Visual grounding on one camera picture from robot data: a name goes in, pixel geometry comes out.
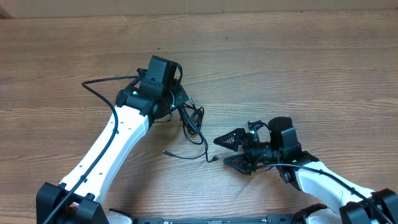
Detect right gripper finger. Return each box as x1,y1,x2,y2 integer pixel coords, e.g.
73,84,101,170
213,128,246,152
223,154,251,175

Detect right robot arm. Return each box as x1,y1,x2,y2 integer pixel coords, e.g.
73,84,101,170
213,116,397,223

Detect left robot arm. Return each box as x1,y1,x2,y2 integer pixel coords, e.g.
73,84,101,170
36,56,188,223

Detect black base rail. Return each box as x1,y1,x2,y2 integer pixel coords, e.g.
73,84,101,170
132,215,297,224

